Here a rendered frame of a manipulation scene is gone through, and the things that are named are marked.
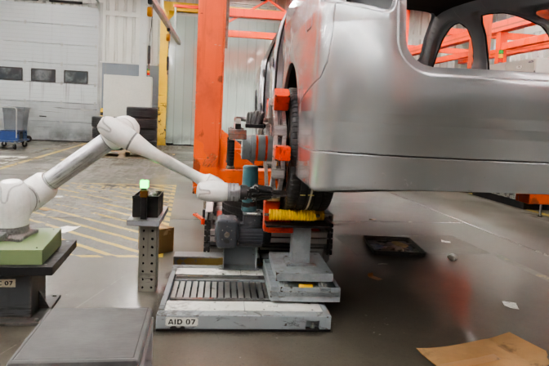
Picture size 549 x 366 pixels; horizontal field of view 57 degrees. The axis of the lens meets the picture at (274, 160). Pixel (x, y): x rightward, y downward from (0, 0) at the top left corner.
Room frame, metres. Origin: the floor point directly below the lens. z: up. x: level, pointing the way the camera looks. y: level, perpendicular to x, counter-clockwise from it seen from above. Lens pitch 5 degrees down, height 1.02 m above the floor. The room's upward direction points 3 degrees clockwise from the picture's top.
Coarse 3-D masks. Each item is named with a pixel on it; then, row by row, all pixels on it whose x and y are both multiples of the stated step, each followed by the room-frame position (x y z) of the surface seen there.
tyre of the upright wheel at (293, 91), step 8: (288, 88) 2.71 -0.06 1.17; (296, 88) 2.67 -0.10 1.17; (296, 96) 2.56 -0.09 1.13; (296, 104) 2.51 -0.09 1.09; (296, 112) 2.48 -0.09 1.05; (280, 120) 2.95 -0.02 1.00; (296, 120) 2.45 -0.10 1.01; (296, 128) 2.43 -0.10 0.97; (296, 136) 2.42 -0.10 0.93; (296, 144) 2.41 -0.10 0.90; (296, 152) 2.41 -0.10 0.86; (296, 160) 2.41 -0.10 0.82; (288, 176) 2.47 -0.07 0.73; (288, 184) 2.46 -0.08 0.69; (296, 184) 2.44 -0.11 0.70; (304, 184) 2.45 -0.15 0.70; (288, 192) 2.48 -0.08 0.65; (296, 192) 2.47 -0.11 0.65; (304, 192) 2.48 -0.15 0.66; (320, 192) 2.48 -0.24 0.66; (328, 192) 2.49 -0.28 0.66; (280, 200) 2.76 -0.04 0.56; (288, 200) 2.52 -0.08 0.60; (296, 200) 2.52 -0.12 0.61; (304, 200) 2.53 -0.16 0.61; (312, 200) 2.52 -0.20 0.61; (320, 200) 2.52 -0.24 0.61; (328, 200) 2.53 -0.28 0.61; (288, 208) 2.61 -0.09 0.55; (296, 208) 2.61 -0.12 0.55; (304, 208) 2.61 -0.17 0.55; (312, 208) 2.61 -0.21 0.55; (320, 208) 2.61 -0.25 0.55
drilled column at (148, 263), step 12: (144, 228) 2.78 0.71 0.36; (156, 228) 2.79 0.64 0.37; (144, 240) 2.78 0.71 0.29; (156, 240) 2.79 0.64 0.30; (144, 252) 2.78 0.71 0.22; (156, 252) 2.80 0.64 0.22; (144, 264) 2.79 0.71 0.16; (156, 264) 2.80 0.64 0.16; (144, 276) 2.79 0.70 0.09; (156, 276) 2.82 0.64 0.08; (144, 288) 2.79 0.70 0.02; (156, 288) 2.83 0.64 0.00
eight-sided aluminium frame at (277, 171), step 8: (272, 104) 2.60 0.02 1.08; (280, 128) 2.46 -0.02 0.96; (280, 136) 2.48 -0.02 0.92; (272, 160) 2.48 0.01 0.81; (264, 168) 2.94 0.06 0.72; (272, 168) 2.46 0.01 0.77; (280, 168) 2.46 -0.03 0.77; (264, 176) 2.92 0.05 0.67; (272, 176) 2.47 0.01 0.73; (280, 176) 2.47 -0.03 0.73; (272, 184) 2.51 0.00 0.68; (280, 184) 2.51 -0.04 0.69; (272, 200) 2.61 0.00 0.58
